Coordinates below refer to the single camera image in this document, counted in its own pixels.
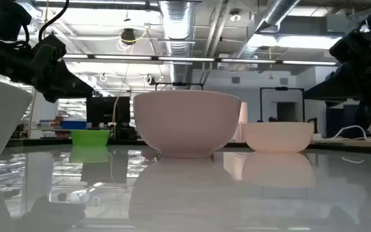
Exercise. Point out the black arch frame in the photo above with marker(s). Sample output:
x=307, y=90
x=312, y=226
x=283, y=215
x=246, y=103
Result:
x=261, y=103

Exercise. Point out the small green bowl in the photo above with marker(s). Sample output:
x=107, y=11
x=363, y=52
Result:
x=90, y=138

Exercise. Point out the long ceiling light bar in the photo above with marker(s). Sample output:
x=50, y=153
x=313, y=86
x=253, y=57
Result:
x=185, y=59

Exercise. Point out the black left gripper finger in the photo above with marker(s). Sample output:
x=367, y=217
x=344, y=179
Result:
x=66, y=87

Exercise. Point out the silver ventilation duct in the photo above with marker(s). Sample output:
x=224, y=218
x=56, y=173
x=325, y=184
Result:
x=180, y=32
x=269, y=19

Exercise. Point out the black table frame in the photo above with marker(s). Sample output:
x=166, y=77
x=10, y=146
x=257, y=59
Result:
x=43, y=142

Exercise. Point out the large pink bowl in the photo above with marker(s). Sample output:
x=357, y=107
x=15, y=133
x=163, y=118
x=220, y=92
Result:
x=185, y=125

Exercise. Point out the dark cabinet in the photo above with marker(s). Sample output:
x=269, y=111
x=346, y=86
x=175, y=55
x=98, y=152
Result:
x=337, y=122

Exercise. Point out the blue storage box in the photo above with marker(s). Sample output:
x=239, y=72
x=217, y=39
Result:
x=74, y=125

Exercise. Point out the small pale pink bowl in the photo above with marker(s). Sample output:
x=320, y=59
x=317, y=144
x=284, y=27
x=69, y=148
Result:
x=279, y=138

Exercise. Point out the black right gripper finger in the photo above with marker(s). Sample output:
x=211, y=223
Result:
x=343, y=83
x=338, y=103

